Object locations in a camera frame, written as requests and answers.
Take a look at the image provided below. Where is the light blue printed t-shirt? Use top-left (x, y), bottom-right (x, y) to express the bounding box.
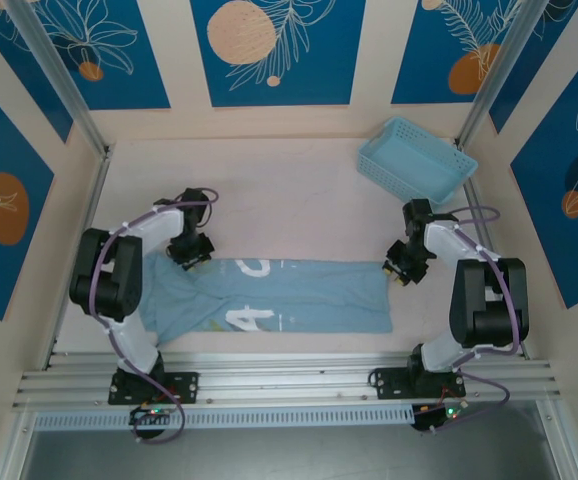
top-left (141, 253), bottom-right (395, 346)

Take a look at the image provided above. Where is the light blue plastic basket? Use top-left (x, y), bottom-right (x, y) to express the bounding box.
top-left (356, 116), bottom-right (480, 206)

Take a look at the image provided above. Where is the small black circuit board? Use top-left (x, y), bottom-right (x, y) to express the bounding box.
top-left (413, 403), bottom-right (470, 431)
top-left (128, 405), bottom-right (175, 426)

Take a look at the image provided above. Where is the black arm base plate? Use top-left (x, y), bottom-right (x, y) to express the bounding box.
top-left (371, 367), bottom-right (468, 401)
top-left (107, 370), bottom-right (201, 406)

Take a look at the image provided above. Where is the aluminium rail beam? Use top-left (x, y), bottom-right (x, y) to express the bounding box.
top-left (11, 352), bottom-right (568, 411)

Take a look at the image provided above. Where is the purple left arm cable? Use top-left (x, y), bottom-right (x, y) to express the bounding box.
top-left (91, 187), bottom-right (220, 446)

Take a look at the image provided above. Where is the white slotted cable duct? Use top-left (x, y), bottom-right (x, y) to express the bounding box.
top-left (33, 403), bottom-right (418, 432)

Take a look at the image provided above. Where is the aluminium frame post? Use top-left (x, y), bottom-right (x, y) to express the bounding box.
top-left (456, 0), bottom-right (545, 151)
top-left (3, 0), bottom-right (115, 159)

